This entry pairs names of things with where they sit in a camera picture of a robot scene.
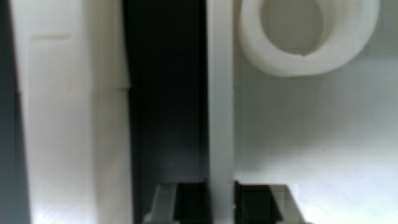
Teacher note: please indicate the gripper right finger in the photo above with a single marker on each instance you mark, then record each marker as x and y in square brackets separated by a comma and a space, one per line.
[265, 205]

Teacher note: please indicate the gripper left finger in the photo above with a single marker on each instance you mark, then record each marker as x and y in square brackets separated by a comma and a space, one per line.
[180, 204]

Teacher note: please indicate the white square table top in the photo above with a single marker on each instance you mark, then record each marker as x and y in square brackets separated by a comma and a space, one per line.
[303, 89]

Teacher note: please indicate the white U-shaped obstacle fence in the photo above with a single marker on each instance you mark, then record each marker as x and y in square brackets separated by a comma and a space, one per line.
[74, 88]

